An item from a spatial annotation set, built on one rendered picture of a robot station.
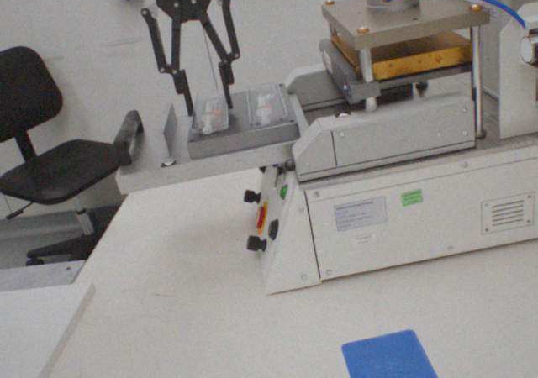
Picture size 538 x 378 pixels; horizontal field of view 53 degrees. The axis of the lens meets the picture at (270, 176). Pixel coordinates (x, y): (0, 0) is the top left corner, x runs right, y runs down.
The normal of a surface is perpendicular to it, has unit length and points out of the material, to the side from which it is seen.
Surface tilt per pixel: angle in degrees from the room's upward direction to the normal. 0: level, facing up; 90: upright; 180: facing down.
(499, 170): 90
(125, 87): 90
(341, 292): 0
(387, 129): 90
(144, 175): 90
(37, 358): 0
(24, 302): 0
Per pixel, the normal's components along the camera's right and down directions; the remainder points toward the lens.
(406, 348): -0.18, -0.88
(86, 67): -0.07, 0.46
